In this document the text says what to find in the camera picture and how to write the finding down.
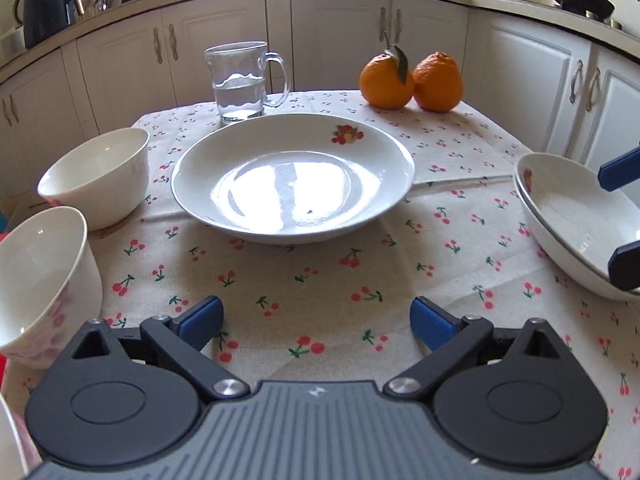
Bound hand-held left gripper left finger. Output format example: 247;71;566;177
70;296;251;403

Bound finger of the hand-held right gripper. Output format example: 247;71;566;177
597;144;640;192
607;240;640;292

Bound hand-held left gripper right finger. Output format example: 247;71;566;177
382;296;576;401

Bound white bowl pink flowers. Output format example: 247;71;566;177
0;395;28;480
0;206;103;371

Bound cherry print tablecloth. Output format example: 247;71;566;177
5;89;640;480

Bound bumpy orange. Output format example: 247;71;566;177
413;51;463;113

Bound glass mug with water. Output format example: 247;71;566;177
204;41;291;126

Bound orange with green leaf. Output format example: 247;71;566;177
359;45;416;110

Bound white appliance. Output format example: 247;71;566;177
0;27;26;63

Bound black electric kettle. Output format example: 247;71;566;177
22;0;78;50

